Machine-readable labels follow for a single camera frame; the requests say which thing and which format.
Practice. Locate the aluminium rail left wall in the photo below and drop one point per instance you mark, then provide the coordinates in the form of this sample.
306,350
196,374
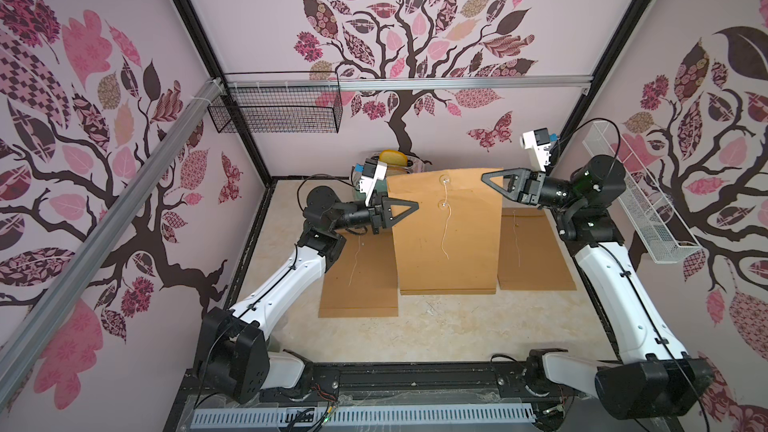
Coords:
27,342

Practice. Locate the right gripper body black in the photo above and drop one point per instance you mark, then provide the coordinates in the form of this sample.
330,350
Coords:
532,186

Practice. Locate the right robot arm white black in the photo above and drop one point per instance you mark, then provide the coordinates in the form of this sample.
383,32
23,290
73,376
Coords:
654,375

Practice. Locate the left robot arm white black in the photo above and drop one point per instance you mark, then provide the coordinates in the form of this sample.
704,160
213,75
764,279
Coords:
232,355

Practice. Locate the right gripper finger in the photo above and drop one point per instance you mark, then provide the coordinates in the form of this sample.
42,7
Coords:
502,175
499,188

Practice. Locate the white slotted cable duct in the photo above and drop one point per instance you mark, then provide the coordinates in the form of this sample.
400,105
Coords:
366,417

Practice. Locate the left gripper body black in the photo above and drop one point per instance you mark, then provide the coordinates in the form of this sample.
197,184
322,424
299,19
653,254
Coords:
364,217

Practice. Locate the aluminium rail back wall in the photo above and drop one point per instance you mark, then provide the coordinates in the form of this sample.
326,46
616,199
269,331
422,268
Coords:
396,84

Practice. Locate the mint green toaster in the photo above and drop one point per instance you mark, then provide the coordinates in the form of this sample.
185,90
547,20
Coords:
373,171

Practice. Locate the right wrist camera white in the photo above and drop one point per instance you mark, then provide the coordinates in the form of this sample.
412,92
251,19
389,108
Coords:
538,144

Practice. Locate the brown file bag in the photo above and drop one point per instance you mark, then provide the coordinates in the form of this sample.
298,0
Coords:
363,282
451,245
530,257

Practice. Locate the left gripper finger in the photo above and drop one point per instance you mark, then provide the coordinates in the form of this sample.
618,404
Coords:
401,205
401,220

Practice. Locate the black wire basket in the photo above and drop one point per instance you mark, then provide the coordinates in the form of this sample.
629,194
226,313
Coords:
279,102

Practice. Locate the aluminium rail wall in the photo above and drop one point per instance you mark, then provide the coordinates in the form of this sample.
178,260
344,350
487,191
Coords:
27,342
396,84

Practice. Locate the white wire shelf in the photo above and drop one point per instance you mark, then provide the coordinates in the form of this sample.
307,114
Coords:
647,203

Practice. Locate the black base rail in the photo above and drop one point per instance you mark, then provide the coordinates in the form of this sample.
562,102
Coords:
497,380

